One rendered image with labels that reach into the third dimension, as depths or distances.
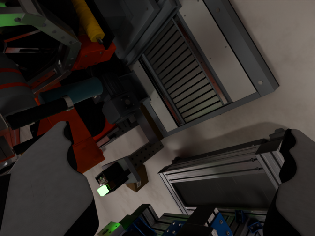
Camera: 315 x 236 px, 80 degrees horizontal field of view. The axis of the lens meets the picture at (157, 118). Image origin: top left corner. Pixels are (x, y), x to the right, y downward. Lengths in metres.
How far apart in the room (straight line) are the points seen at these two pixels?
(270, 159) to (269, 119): 0.25
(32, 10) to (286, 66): 0.90
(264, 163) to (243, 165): 0.09
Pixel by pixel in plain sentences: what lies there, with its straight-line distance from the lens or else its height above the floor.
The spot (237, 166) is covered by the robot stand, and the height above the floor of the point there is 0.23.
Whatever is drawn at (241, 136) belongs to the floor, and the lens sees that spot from 1.16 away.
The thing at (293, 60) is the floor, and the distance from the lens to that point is 0.97.
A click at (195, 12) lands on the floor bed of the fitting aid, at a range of 1.01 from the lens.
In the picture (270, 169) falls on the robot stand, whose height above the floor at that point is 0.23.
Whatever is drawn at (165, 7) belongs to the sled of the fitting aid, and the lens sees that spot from 1.03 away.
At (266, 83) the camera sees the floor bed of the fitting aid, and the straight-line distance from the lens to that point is 0.92.
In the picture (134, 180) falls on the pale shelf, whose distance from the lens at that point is 1.23.
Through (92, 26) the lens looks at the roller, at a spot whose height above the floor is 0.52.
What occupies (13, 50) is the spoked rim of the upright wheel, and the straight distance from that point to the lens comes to 0.89.
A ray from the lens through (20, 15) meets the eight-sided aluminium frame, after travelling 0.60.
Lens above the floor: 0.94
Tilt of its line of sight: 39 degrees down
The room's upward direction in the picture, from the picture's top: 121 degrees counter-clockwise
